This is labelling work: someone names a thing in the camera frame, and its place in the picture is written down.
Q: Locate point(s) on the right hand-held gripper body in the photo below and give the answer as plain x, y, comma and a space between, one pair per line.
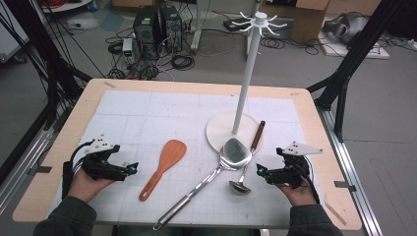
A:
288, 175

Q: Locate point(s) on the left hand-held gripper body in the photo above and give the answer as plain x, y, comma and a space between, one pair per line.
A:
101, 167

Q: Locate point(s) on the steel turner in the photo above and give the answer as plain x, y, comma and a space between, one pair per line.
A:
234, 154

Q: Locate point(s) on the wooden spatula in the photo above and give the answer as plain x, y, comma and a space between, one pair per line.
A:
170, 155

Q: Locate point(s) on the white utensil rack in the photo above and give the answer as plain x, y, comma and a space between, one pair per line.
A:
246, 82

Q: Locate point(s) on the person's right hand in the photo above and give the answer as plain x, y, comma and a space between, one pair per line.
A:
300, 196

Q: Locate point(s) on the person's left hand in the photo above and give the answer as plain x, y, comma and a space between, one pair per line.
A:
83, 187

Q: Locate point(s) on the white grid mat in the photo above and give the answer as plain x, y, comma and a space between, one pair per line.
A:
137, 114

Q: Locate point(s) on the grey power supply box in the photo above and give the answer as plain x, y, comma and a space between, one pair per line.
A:
127, 49

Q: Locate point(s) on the black computer tower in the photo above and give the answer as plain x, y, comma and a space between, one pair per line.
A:
171, 28
146, 24

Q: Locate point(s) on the black flat device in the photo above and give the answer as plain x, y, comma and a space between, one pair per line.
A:
234, 24

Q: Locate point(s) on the white flat board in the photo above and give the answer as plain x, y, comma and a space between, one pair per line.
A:
377, 54

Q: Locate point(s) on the cardboard box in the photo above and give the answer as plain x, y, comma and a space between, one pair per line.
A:
308, 23

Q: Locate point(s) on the white stand pole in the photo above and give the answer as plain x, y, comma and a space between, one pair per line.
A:
197, 26

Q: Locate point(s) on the grey bag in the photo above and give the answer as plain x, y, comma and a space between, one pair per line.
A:
349, 28

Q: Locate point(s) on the aluminium rail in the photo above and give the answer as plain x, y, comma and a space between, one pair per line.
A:
23, 160
347, 164

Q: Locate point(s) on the black metal frame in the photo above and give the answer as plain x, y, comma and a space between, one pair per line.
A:
49, 65
360, 49

